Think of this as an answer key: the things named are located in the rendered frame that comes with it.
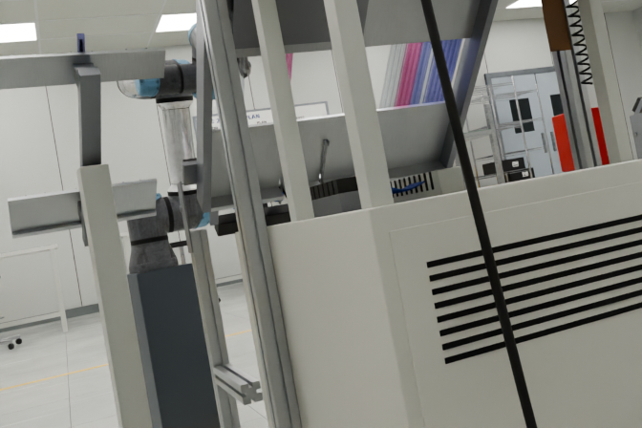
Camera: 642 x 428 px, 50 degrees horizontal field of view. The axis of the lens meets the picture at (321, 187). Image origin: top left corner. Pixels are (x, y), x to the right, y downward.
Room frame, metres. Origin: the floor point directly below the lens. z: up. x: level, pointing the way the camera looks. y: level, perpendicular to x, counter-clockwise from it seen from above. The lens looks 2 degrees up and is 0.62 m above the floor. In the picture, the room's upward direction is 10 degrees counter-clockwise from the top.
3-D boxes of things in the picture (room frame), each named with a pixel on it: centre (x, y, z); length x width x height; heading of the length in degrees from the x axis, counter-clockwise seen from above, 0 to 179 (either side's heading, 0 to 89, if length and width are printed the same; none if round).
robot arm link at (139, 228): (2.15, 0.55, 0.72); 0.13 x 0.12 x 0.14; 115
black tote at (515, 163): (8.35, -2.24, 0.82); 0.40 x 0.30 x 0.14; 117
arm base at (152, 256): (2.14, 0.56, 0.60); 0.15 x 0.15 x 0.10
